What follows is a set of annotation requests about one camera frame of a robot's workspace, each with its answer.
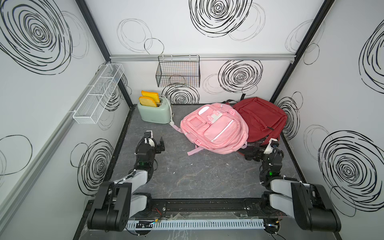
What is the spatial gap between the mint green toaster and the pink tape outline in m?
0.07

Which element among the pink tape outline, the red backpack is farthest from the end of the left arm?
the red backpack

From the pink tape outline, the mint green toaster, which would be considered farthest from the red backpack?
the mint green toaster

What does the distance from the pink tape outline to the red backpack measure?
5cm

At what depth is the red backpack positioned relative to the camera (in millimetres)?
905

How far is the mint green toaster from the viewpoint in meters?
1.01

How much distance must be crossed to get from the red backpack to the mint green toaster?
487mm

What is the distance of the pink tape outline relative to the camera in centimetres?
88
